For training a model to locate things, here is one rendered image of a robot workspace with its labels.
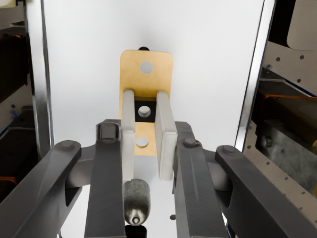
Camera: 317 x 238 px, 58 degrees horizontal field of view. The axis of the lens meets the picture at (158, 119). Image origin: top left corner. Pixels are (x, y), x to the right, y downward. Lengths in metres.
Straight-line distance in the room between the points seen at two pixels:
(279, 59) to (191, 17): 0.40
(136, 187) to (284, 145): 0.16
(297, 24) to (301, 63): 0.35
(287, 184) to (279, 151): 0.48
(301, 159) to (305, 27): 0.13
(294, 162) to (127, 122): 0.20
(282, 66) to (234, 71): 0.37
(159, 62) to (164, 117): 0.06
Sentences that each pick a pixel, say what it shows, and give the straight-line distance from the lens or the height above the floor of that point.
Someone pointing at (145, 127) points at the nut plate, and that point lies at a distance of 0.22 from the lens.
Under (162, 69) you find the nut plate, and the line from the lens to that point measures 0.21.
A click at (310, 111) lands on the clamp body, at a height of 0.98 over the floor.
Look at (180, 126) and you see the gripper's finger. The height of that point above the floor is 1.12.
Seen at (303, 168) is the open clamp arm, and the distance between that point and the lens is 0.30.
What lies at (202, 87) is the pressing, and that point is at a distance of 0.29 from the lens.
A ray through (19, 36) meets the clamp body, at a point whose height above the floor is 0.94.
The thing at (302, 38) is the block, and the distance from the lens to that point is 0.34.
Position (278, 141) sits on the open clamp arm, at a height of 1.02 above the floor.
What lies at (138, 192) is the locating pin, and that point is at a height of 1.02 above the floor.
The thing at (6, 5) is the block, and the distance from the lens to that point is 0.26.
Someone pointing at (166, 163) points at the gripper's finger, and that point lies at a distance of 0.15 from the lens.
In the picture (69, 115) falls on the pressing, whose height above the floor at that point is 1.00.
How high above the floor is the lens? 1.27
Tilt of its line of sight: 67 degrees down
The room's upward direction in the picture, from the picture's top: 169 degrees clockwise
